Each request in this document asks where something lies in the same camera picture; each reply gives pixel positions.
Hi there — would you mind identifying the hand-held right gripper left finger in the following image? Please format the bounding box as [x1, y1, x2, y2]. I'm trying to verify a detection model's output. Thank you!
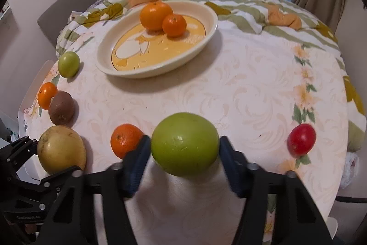
[43, 135, 151, 245]

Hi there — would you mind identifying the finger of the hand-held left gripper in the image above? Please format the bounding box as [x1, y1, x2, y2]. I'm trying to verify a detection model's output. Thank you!
[39, 166, 83, 194]
[0, 137, 38, 168]

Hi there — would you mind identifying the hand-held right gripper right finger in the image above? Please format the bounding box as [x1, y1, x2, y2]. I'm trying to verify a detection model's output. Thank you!
[219, 135, 330, 245]

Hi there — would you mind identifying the small mandarin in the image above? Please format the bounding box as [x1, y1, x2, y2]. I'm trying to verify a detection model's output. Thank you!
[37, 82, 58, 110]
[111, 124, 145, 159]

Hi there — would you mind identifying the yellow apple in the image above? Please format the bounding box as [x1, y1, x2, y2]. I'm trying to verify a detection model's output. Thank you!
[37, 125, 87, 175]

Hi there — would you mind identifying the large green apple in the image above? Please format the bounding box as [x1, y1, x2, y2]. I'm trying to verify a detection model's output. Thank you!
[151, 112, 220, 177]

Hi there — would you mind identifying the brown kiwi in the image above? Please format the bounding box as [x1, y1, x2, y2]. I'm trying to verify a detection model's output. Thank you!
[49, 91, 75, 125]

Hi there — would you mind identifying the red tomato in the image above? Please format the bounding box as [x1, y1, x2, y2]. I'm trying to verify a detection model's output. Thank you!
[287, 124, 316, 155]

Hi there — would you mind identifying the cream and yellow bowl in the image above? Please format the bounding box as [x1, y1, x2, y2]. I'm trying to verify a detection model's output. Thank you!
[95, 0, 219, 79]

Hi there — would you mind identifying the small green lime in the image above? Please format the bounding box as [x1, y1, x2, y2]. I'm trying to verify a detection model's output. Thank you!
[58, 51, 81, 78]

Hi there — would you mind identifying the white plastic bag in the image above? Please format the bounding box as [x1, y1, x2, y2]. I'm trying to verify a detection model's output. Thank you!
[340, 152, 359, 188]

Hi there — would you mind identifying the medium orange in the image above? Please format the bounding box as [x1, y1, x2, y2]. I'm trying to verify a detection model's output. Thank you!
[162, 14, 187, 38]

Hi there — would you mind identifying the grey headboard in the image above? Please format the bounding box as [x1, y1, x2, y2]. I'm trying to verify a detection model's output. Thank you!
[37, 0, 122, 47]

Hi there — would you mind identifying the large orange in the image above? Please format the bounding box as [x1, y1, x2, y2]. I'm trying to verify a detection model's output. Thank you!
[140, 1, 174, 31]

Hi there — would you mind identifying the green striped floral blanket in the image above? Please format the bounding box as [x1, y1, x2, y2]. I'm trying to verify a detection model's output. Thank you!
[56, 0, 367, 116]

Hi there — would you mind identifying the black cable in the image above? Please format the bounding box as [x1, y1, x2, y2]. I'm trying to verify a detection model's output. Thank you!
[335, 196, 367, 204]

